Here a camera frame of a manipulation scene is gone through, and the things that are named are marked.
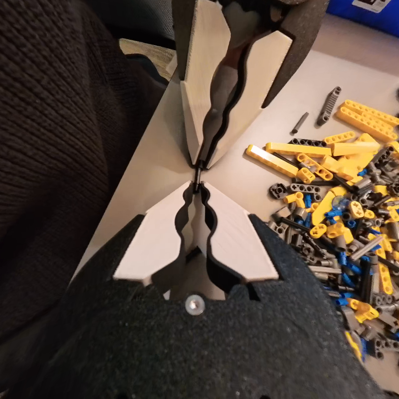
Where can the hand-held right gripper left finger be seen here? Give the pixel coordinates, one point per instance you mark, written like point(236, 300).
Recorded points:
point(149, 246)

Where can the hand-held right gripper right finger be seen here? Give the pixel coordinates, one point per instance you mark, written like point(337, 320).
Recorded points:
point(243, 246)

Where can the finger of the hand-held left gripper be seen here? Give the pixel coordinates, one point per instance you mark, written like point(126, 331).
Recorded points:
point(265, 71)
point(202, 62)

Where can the black connector pin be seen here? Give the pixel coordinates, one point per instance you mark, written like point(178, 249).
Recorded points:
point(196, 182)
point(194, 253)

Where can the pile of mixed building pieces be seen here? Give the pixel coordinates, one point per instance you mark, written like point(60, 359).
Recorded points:
point(343, 202)

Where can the blue storage bin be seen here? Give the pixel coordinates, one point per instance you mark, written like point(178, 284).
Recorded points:
point(358, 12)

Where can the dark grey short axle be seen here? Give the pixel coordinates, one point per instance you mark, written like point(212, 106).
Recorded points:
point(300, 123)

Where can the grey toothed rack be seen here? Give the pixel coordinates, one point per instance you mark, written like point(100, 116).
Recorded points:
point(329, 106)

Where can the person's dark knit sweater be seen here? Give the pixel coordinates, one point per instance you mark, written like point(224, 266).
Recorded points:
point(62, 140)

